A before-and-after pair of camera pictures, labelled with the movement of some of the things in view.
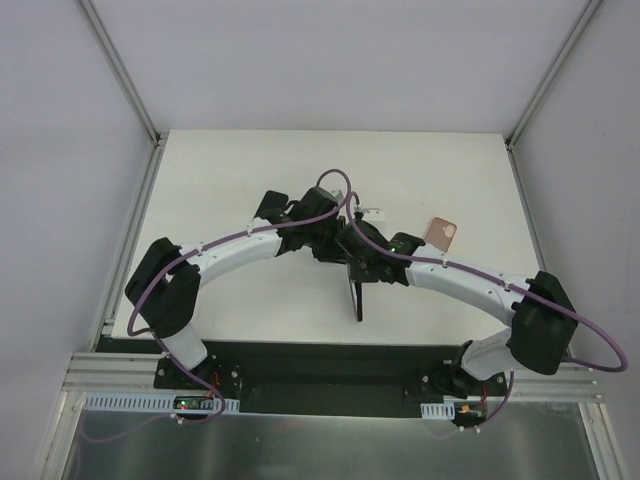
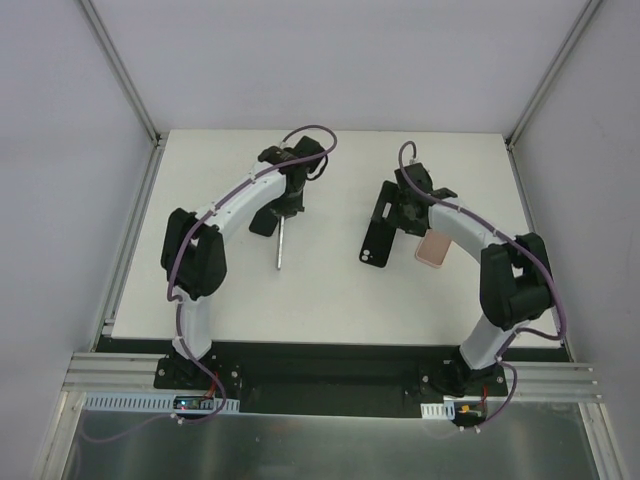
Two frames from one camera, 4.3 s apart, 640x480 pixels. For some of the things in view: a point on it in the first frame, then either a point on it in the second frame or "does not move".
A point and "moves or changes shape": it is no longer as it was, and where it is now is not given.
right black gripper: [361, 272] to [391, 211]
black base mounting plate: [315, 377] does not move
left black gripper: [330, 248] to [288, 205]
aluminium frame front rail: [575, 382] does not move
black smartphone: [356, 289] moves or changes shape
